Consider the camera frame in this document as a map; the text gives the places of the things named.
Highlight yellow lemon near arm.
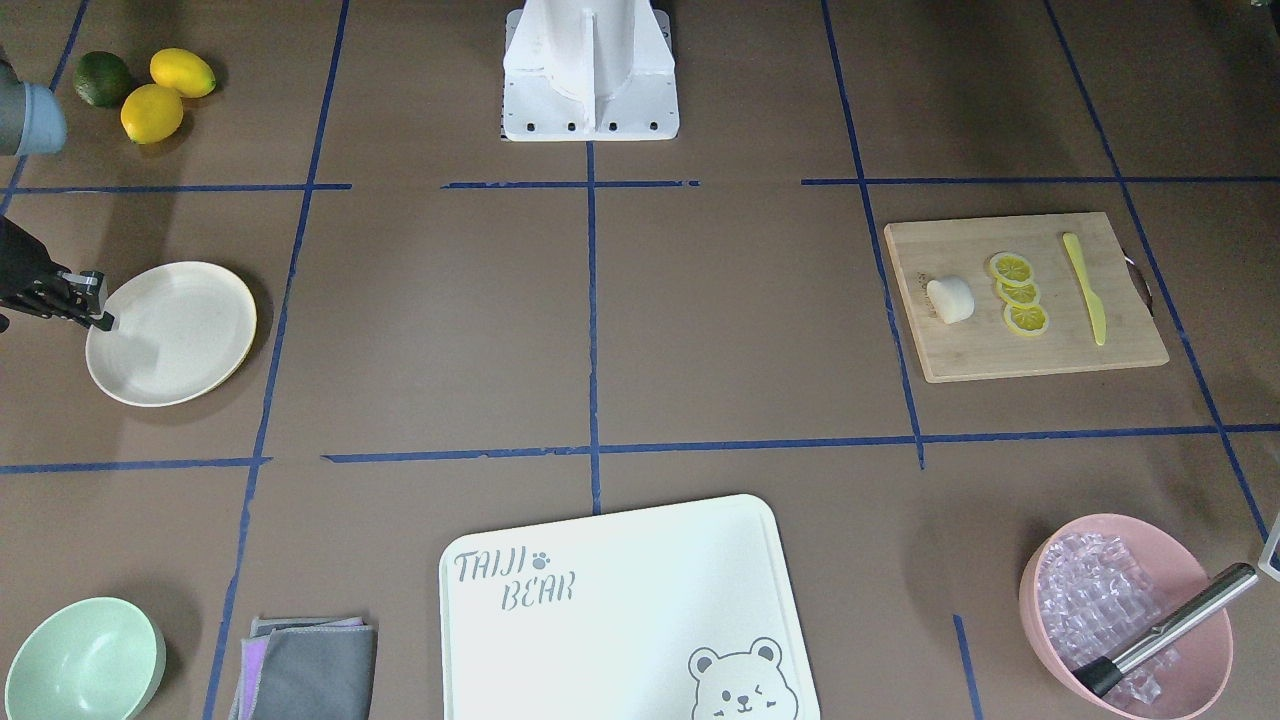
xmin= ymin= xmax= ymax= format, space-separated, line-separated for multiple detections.
xmin=119 ymin=85 xmax=186 ymax=145

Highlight folded grey cloth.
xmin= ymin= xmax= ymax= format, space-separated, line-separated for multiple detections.
xmin=228 ymin=616 xmax=378 ymax=719

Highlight lemon slice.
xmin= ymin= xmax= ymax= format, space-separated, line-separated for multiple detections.
xmin=995 ymin=281 xmax=1041 ymax=309
xmin=1002 ymin=304 xmax=1050 ymax=338
xmin=986 ymin=251 xmax=1036 ymax=287

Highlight metal board handle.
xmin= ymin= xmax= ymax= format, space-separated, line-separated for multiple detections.
xmin=1124 ymin=252 xmax=1155 ymax=316

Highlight lemon slice top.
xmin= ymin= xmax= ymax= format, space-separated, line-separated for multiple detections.
xmin=986 ymin=251 xmax=1036 ymax=287

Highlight green lime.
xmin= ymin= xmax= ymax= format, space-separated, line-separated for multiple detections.
xmin=73 ymin=51 xmax=134 ymax=108

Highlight yellow lemon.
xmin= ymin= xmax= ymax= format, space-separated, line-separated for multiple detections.
xmin=148 ymin=47 xmax=218 ymax=99

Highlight white bear tray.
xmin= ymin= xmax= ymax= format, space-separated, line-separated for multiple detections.
xmin=439 ymin=495 xmax=820 ymax=719

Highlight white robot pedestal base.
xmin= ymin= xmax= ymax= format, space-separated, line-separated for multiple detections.
xmin=500 ymin=1 xmax=681 ymax=142

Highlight mint green bowl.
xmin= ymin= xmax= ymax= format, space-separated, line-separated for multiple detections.
xmin=4 ymin=597 xmax=166 ymax=719

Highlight lemon slice bottom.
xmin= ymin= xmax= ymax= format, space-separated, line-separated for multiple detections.
xmin=1002 ymin=304 xmax=1050 ymax=338

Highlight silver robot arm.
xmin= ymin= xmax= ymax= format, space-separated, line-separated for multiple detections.
xmin=1 ymin=59 xmax=115 ymax=332

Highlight clear ice cubes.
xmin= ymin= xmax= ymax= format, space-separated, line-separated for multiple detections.
xmin=1036 ymin=530 xmax=1172 ymax=670

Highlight cream round plate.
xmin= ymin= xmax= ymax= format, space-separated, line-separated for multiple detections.
xmin=84 ymin=261 xmax=259 ymax=407

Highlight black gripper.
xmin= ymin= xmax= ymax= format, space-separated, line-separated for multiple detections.
xmin=1 ymin=217 xmax=115 ymax=332

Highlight wooden cutting board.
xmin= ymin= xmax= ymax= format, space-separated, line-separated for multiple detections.
xmin=884 ymin=211 xmax=1169 ymax=383

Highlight pink bowl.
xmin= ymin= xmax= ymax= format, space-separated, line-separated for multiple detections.
xmin=1018 ymin=514 xmax=1256 ymax=719

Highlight yellow plastic knife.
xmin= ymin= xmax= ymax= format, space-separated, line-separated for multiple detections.
xmin=1061 ymin=232 xmax=1108 ymax=347

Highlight lemon slice middle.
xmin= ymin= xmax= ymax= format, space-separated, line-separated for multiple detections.
xmin=995 ymin=281 xmax=1041 ymax=309

